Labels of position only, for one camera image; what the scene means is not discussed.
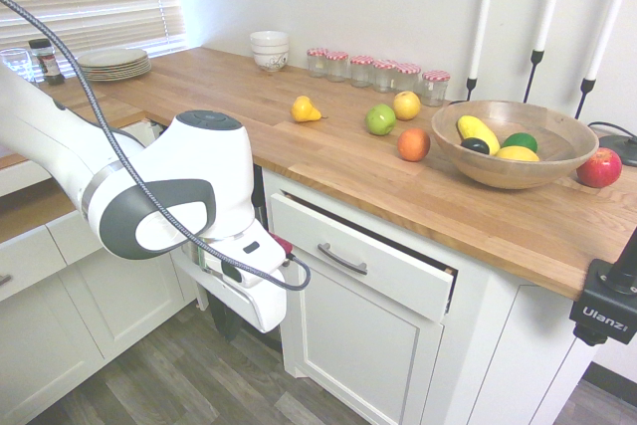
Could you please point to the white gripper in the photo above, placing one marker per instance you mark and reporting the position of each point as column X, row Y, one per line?
column 249, row 295

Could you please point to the white drawer with wooden inside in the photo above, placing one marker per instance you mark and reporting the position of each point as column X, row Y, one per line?
column 388, row 271

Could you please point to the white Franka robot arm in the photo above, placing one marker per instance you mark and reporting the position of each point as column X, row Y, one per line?
column 209, row 161

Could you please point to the white cabinet door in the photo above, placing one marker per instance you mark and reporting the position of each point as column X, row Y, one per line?
column 358, row 345

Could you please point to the white corner cabinet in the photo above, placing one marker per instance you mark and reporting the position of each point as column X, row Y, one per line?
column 74, row 325

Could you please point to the yellow pear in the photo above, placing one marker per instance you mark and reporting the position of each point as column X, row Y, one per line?
column 303, row 110

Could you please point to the green apple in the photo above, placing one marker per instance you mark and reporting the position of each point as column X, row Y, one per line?
column 380, row 120

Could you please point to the orange fruit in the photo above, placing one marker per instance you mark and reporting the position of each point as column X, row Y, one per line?
column 413, row 144

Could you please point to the white bowl with pattern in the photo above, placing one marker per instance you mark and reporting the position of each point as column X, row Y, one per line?
column 271, row 62

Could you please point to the glass jar red checked lid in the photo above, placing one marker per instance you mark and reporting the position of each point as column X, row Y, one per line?
column 316, row 63
column 337, row 66
column 361, row 71
column 408, row 77
column 436, row 89
column 384, row 76

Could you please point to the white kitchen cabinet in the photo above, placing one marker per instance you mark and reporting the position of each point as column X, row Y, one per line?
column 497, row 345

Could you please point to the yellow apple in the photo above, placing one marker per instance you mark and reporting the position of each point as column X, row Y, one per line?
column 406, row 105

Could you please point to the stack of grey plates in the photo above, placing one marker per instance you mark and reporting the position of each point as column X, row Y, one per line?
column 114, row 64

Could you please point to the black avocado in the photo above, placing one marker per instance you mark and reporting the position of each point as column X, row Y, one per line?
column 474, row 146

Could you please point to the large wooden bowl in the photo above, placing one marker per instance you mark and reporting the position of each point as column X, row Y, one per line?
column 497, row 173

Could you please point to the yellow banana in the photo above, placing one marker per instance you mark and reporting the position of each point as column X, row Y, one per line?
column 478, row 132

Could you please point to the spice jar black lid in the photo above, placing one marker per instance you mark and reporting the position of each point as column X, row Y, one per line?
column 47, row 64

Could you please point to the clear drinking glass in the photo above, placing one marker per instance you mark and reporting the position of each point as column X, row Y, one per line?
column 15, row 64

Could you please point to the yellow mango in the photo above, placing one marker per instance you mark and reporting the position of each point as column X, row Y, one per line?
column 517, row 154

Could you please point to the black candle holder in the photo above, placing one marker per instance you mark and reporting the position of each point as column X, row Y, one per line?
column 472, row 81
column 589, row 85
column 538, row 57

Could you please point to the green lime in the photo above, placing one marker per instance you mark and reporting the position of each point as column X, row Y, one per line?
column 521, row 141

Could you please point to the black Ulanzi clamp stand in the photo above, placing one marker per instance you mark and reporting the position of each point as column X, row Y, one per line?
column 602, row 310

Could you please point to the tall white candle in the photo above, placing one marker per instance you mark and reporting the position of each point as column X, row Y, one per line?
column 551, row 2
column 484, row 17
column 612, row 12

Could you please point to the red apple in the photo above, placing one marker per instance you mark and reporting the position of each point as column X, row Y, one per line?
column 599, row 168

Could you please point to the black round stand base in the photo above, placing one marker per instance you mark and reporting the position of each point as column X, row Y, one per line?
column 624, row 151

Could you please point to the grey and red wrist camera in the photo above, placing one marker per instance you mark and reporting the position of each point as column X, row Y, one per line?
column 282, row 245

